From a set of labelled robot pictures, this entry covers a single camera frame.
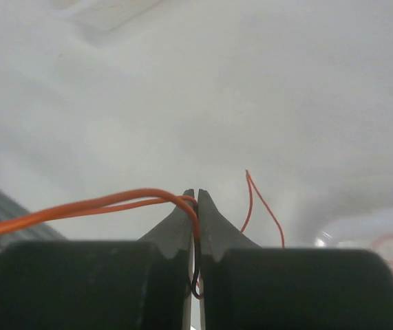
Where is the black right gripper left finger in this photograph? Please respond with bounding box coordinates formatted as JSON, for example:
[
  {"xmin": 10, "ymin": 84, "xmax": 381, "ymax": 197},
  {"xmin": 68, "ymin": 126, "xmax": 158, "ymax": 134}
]
[{"xmin": 0, "ymin": 188, "xmax": 196, "ymax": 329}]

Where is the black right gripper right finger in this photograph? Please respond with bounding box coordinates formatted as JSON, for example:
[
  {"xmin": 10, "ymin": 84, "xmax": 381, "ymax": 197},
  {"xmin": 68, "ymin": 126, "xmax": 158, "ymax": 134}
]
[{"xmin": 198, "ymin": 190, "xmax": 393, "ymax": 329}]

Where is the white left plastic basket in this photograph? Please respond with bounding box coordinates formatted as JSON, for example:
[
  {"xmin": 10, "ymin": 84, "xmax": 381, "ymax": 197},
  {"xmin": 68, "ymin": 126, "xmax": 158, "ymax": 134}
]
[{"xmin": 46, "ymin": 1, "xmax": 173, "ymax": 39}]

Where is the white plastic basket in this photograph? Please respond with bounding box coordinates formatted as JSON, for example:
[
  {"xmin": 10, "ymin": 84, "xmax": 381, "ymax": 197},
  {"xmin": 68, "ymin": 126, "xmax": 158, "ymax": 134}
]
[
  {"xmin": 313, "ymin": 207, "xmax": 393, "ymax": 272},
  {"xmin": 46, "ymin": 1, "xmax": 173, "ymax": 39}
]

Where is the white right plastic basket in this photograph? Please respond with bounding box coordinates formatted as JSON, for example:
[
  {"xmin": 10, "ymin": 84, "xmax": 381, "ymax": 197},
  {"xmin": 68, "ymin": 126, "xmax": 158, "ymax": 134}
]
[{"xmin": 313, "ymin": 207, "xmax": 393, "ymax": 272}]

